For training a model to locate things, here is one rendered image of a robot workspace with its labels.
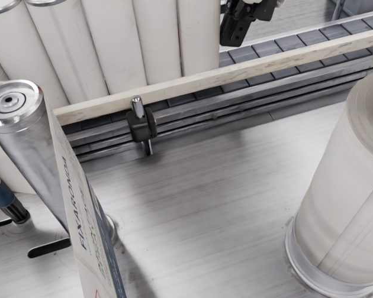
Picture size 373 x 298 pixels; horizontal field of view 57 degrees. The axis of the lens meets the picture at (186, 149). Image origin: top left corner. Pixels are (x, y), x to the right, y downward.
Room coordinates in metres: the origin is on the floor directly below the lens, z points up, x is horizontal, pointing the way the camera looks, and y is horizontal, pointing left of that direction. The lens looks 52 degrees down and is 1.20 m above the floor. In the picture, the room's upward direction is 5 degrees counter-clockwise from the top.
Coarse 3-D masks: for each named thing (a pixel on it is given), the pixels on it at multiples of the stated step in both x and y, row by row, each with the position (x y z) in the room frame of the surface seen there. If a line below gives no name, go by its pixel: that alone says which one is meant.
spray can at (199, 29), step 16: (176, 0) 0.37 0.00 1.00; (192, 0) 0.35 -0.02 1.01; (208, 0) 0.35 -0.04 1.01; (192, 16) 0.35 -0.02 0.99; (208, 16) 0.35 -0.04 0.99; (192, 32) 0.35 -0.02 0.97; (208, 32) 0.35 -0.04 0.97; (192, 48) 0.35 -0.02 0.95; (208, 48) 0.35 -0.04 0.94; (192, 64) 0.35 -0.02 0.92; (208, 64) 0.35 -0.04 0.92
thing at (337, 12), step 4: (340, 0) 0.54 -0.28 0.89; (344, 0) 0.53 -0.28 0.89; (336, 4) 0.54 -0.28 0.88; (340, 4) 0.53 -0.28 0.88; (336, 8) 0.54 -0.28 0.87; (340, 8) 0.53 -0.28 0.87; (336, 12) 0.54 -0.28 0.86; (340, 12) 0.53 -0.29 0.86; (336, 16) 0.53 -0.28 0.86; (332, 20) 0.54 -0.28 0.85
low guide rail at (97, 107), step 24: (312, 48) 0.37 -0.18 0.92; (336, 48) 0.38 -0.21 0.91; (360, 48) 0.39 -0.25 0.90; (216, 72) 0.34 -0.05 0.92; (240, 72) 0.35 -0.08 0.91; (264, 72) 0.35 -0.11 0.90; (120, 96) 0.31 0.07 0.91; (144, 96) 0.32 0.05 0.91; (168, 96) 0.32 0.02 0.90; (72, 120) 0.29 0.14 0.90
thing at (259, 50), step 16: (304, 32) 0.46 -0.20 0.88; (320, 32) 0.46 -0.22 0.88; (336, 32) 0.46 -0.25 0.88; (352, 32) 0.45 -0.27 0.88; (240, 48) 0.43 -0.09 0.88; (256, 48) 0.43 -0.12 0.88; (272, 48) 0.43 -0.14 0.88; (288, 48) 0.42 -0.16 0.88; (368, 48) 0.41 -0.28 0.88; (224, 64) 0.40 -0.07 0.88; (304, 64) 0.39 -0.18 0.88; (320, 64) 0.38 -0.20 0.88; (240, 80) 0.36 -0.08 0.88; (256, 80) 0.36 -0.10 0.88; (272, 80) 0.36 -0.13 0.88; (176, 96) 0.34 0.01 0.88; (192, 96) 0.34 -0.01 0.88; (208, 96) 0.34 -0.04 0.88; (144, 112) 0.32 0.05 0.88; (64, 128) 0.30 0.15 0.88; (80, 128) 0.30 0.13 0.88
